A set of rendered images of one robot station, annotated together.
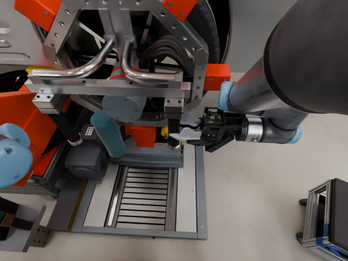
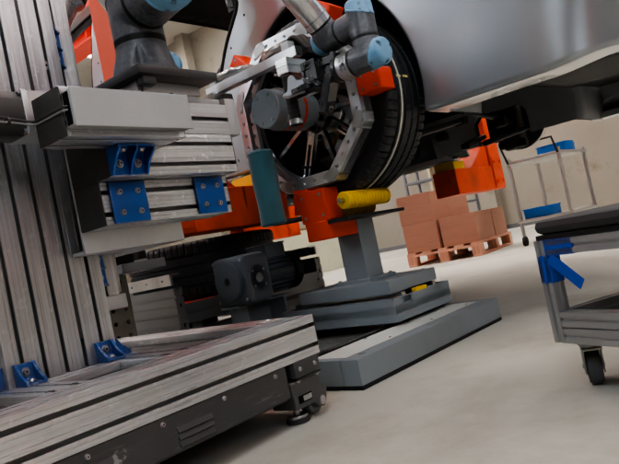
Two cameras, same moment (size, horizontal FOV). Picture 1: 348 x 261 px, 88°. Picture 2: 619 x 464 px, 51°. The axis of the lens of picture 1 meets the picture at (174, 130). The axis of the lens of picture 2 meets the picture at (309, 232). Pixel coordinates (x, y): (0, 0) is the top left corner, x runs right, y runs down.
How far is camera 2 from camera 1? 190 cm
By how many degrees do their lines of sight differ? 63
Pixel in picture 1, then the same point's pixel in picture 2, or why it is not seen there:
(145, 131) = (314, 194)
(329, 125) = not seen: outside the picture
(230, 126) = (322, 62)
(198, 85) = (352, 90)
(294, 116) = (350, 19)
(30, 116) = not seen: hidden behind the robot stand
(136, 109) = (274, 102)
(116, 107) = (261, 107)
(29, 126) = not seen: hidden behind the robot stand
